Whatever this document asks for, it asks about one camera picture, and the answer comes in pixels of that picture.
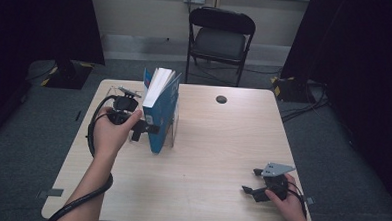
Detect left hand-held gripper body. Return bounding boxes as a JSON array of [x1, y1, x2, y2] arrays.
[[106, 86, 143, 127]]

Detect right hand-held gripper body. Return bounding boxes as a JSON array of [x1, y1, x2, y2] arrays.
[[258, 161, 297, 201]]

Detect blue book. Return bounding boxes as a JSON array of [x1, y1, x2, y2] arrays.
[[139, 66, 183, 156]]

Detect clear acrylic book rack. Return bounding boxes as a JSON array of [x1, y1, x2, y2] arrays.
[[100, 85, 183, 150]]

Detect person's left hand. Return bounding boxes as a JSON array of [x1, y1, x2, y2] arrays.
[[91, 106, 144, 161]]

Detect person's right hand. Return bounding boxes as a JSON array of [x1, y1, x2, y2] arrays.
[[262, 173, 311, 221]]

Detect black stand base striped tape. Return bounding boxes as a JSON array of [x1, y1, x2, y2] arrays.
[[26, 56, 96, 91], [268, 75, 320, 105]]

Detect black folding chair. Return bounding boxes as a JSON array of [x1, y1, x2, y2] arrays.
[[184, 5, 257, 89]]

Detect dark curtain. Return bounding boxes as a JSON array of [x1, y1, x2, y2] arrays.
[[0, 0, 109, 154], [274, 0, 392, 215]]

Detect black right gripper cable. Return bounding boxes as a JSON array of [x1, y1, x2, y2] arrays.
[[284, 180, 310, 219]]

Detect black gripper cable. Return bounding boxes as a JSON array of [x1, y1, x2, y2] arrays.
[[284, 180, 310, 219], [45, 91, 120, 221]]

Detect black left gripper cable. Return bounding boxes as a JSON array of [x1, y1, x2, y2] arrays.
[[45, 91, 120, 221]]

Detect black floor cable bundle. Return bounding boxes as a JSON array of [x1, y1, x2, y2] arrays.
[[279, 78, 331, 126]]

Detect thin black floor cable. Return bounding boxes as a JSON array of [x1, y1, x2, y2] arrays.
[[193, 60, 283, 89]]

